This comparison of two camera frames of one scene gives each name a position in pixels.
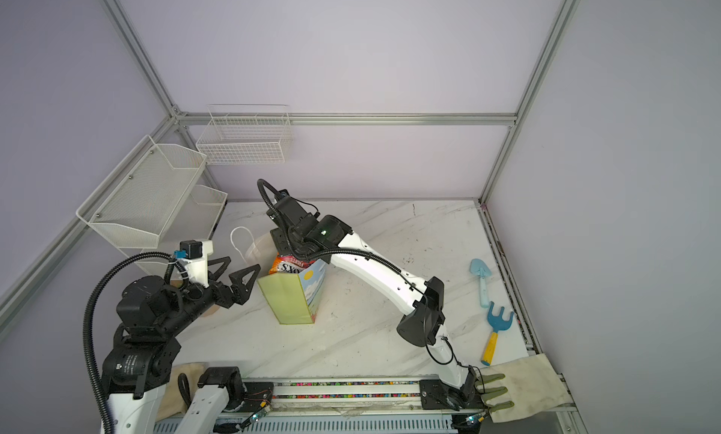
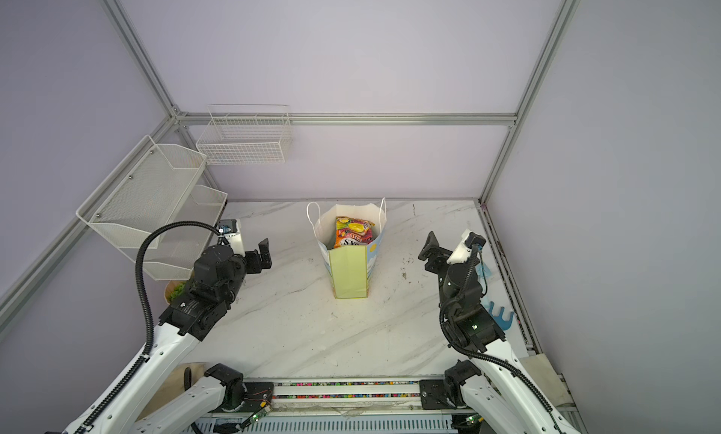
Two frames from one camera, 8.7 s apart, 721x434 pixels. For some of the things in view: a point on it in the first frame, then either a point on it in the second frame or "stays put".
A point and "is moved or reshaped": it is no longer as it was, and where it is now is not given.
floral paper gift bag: (294, 296) → (349, 236)
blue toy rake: (497, 323) stays put
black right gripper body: (285, 248) → (444, 273)
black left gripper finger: (224, 261) → (265, 254)
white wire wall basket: (247, 134) stays put
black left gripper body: (220, 296) → (253, 265)
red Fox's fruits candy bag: (286, 264) is moved or reshaped
